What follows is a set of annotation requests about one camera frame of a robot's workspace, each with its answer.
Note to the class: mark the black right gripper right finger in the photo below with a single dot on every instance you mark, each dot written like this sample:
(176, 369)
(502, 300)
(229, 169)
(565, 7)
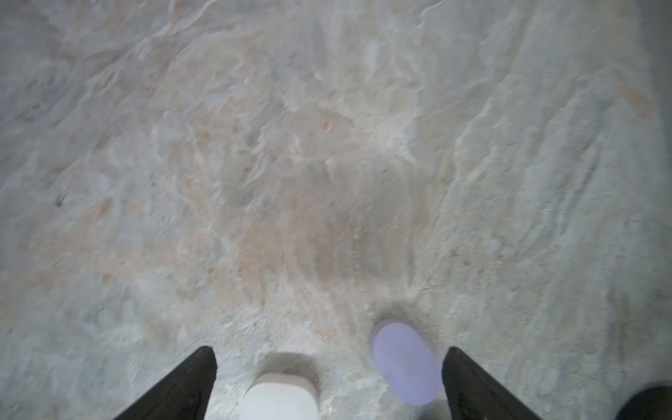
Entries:
(472, 393)

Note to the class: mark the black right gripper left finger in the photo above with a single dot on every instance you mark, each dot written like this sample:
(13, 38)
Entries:
(183, 394)

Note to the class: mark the black round stand base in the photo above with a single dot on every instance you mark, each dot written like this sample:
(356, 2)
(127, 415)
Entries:
(650, 404)

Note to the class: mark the white earbud charging case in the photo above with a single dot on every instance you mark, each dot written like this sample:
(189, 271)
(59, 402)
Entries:
(280, 396)

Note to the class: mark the purple earbud charging case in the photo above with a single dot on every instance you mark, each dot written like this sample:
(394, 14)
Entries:
(406, 362)

